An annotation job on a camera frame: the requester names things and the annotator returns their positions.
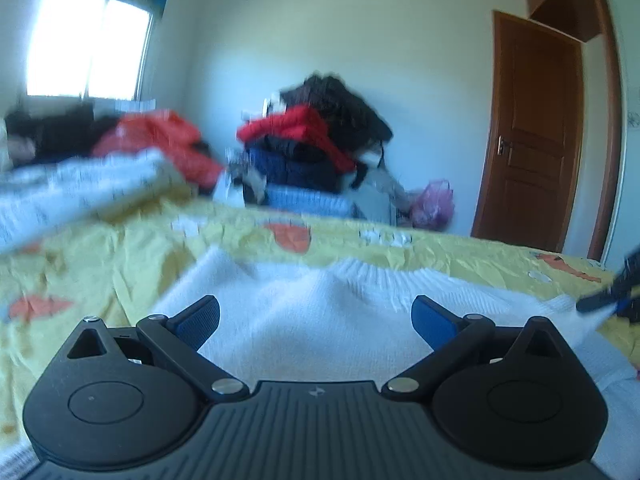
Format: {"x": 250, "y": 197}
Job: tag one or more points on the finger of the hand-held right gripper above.
{"x": 597, "y": 302}
{"x": 629, "y": 265}

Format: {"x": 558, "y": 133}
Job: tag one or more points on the red garment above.
{"x": 295, "y": 127}

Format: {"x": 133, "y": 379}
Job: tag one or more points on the white knit sweater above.
{"x": 320, "y": 305}

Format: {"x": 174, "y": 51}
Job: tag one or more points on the window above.
{"x": 85, "y": 42}

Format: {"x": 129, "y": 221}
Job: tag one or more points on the navy blue garment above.
{"x": 295, "y": 167}

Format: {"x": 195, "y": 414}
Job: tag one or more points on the black garment on pile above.
{"x": 340, "y": 105}

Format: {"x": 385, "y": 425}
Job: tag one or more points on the yellow printed bedsheet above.
{"x": 125, "y": 260}

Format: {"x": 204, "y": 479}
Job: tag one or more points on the red plastic bag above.
{"x": 160, "y": 135}

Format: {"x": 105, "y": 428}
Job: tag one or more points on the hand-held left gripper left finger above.
{"x": 200, "y": 320}

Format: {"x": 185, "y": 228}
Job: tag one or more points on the brown wooden door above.
{"x": 530, "y": 140}

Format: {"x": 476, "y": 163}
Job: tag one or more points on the white printed quilt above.
{"x": 75, "y": 185}

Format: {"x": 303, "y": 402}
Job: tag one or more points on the grey cloth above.
{"x": 380, "y": 190}

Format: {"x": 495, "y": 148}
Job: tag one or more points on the black clothes by window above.
{"x": 55, "y": 130}

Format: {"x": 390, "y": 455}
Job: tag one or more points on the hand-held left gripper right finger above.
{"x": 434, "y": 322}

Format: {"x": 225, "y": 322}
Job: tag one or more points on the light blue blanket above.
{"x": 310, "y": 202}

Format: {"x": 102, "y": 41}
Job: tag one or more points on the pink plastic bag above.
{"x": 434, "y": 205}

